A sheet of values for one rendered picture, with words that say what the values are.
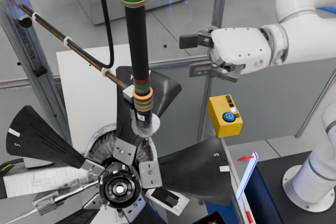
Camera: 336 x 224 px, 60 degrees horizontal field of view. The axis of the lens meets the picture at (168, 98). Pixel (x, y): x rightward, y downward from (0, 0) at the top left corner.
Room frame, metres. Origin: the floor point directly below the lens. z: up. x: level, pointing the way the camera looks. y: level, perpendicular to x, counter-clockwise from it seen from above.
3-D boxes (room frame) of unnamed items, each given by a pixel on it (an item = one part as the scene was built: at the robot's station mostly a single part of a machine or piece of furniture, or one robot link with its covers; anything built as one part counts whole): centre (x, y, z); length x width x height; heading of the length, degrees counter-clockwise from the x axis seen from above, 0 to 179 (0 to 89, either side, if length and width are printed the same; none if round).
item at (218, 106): (0.78, -0.24, 1.02); 0.16 x 0.10 x 0.11; 11
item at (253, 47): (0.47, -0.15, 1.65); 0.11 x 0.10 x 0.07; 101
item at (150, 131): (0.43, 0.06, 1.49); 0.09 x 0.07 x 0.10; 46
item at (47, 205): (0.37, 0.40, 1.08); 0.07 x 0.04 x 0.06; 111
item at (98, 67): (0.64, 0.27, 1.53); 0.54 x 0.01 x 0.01; 46
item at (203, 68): (0.40, -0.07, 1.65); 0.07 x 0.03 x 0.03; 101
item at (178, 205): (0.47, 0.01, 0.98); 0.20 x 0.16 x 0.20; 11
